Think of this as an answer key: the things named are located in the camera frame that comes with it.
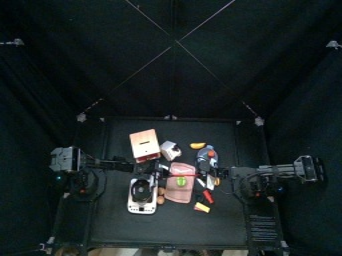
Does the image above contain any white toy appliance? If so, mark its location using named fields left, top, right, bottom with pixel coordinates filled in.
left=159, top=140, right=183, bottom=162

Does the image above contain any thin diagonal frame cord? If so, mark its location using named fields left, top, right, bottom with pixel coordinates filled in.
left=123, top=0, right=264, bottom=125
left=77, top=0, right=236, bottom=120

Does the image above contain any grey blue toy bowl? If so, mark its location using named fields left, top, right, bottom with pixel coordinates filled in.
left=195, top=144, right=220, bottom=171

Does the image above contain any white toy rice cooker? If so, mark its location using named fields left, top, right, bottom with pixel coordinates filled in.
left=128, top=178, right=155, bottom=205

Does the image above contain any yellow toy block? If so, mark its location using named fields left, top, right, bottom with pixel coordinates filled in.
left=192, top=201, right=212, bottom=214

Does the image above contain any pink and red toy oven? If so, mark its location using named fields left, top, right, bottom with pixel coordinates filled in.
left=128, top=128, right=163, bottom=165

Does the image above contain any white toy induction stove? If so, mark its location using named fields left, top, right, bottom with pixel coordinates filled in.
left=126, top=177, right=159, bottom=216

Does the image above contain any red toy block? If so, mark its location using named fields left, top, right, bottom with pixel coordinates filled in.
left=202, top=189, right=216, bottom=205

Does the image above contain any pink toy cutting board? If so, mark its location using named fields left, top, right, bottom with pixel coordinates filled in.
left=164, top=161, right=198, bottom=205

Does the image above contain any black label with white text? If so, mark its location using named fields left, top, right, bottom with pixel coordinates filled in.
left=246, top=213, right=280, bottom=248

